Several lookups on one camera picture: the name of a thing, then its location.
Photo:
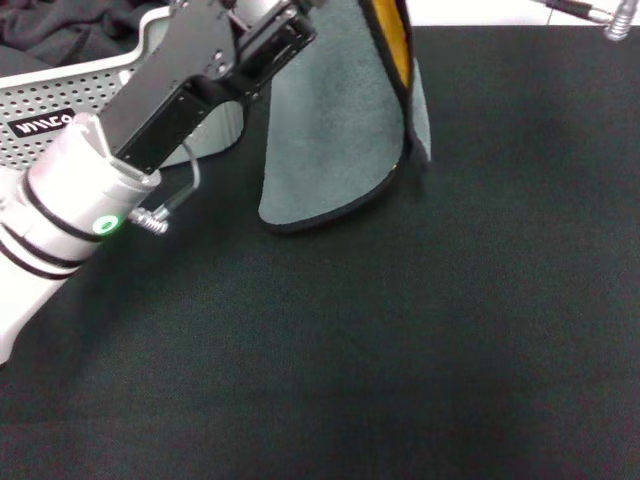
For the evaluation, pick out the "grey perforated storage box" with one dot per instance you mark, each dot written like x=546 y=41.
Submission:
x=50 y=90

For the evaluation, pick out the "black tablecloth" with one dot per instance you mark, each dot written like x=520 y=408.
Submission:
x=400 y=350

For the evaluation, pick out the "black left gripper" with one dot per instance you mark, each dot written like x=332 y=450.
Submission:
x=170 y=90

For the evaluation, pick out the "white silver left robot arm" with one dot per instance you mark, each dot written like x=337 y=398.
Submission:
x=60 y=190

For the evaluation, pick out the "dark crumpled cloth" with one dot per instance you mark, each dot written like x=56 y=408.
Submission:
x=50 y=30

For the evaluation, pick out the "yellow and grey towel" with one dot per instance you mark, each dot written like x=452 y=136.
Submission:
x=325 y=125

